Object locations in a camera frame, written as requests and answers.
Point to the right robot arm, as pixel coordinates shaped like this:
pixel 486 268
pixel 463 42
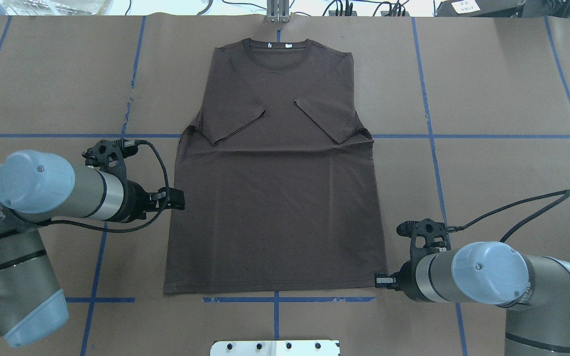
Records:
pixel 534 291

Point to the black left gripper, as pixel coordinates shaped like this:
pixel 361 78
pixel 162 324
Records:
pixel 135 200

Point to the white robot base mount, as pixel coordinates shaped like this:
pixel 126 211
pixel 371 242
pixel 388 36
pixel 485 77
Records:
pixel 276 348

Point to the aluminium frame post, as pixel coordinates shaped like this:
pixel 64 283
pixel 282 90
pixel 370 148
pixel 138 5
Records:
pixel 278 11

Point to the dark brown t-shirt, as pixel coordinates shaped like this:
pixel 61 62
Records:
pixel 278 177

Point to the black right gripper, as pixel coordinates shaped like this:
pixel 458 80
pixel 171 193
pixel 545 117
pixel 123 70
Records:
pixel 406 279

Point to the black box with label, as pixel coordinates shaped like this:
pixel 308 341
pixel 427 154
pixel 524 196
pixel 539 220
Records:
pixel 479 8

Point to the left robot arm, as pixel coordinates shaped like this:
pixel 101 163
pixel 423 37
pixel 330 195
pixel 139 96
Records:
pixel 40 189

